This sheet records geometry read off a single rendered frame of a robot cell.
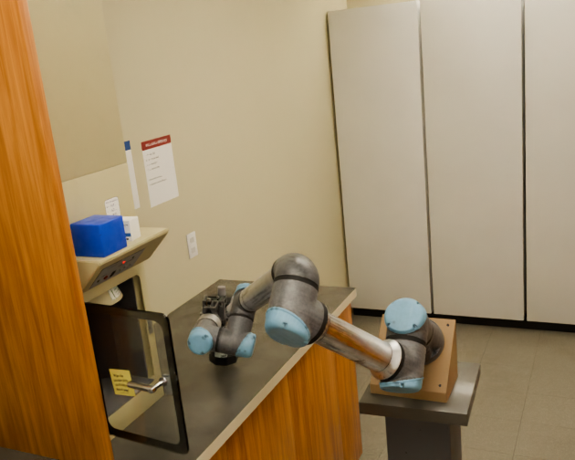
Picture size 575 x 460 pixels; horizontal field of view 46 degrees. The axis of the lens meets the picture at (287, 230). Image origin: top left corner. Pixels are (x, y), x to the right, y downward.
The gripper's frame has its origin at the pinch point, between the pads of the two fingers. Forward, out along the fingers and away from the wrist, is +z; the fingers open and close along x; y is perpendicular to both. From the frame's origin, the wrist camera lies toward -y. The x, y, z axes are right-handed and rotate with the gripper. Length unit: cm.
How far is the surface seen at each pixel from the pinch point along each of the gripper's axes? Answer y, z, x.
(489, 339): -104, 210, -135
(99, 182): 49, -31, 27
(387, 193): -15, 248, -67
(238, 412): -21.9, -31.6, -10.5
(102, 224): 41, -48, 21
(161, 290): -16, 54, 38
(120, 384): -2, -53, 18
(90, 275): 28, -51, 24
